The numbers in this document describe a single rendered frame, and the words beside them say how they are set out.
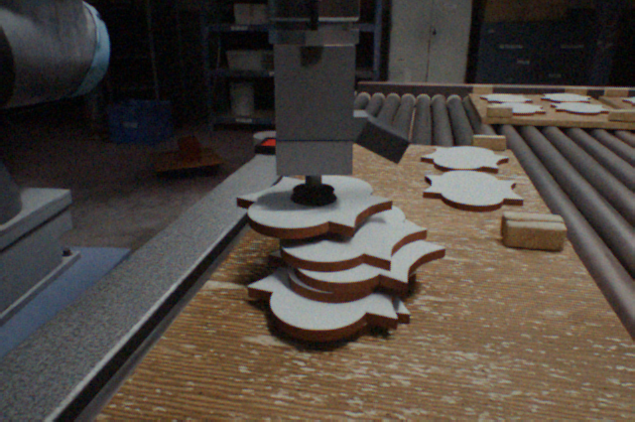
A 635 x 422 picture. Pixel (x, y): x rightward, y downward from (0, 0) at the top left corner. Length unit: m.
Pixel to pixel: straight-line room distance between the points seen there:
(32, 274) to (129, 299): 0.16
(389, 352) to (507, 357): 0.08
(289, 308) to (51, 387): 0.18
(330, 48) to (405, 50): 4.95
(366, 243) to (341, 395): 0.13
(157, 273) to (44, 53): 0.27
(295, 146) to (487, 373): 0.22
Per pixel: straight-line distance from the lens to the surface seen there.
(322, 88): 0.39
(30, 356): 0.46
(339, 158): 0.40
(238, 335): 0.40
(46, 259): 0.65
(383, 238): 0.42
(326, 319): 0.37
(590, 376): 0.40
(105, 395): 0.40
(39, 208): 0.63
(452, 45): 5.40
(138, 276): 0.54
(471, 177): 0.75
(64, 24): 0.64
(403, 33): 5.32
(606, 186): 0.90
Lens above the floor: 1.17
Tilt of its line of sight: 18 degrees down
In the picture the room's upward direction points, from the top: straight up
